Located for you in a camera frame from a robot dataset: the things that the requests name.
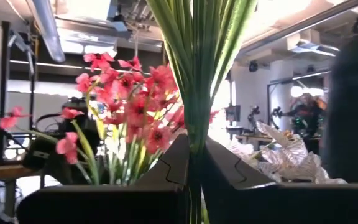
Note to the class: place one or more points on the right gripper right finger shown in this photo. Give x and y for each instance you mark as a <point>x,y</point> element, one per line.
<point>275,205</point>

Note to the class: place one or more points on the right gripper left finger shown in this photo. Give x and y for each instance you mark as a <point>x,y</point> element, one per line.
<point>120,205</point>

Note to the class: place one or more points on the pink artificial flower bunch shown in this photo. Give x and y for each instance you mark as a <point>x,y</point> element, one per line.
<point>137,109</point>

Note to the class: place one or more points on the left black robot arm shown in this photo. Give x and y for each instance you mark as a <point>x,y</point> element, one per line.
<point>51,165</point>

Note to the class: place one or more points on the smooth silver ceiling duct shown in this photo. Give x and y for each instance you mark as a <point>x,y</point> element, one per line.
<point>50,37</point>

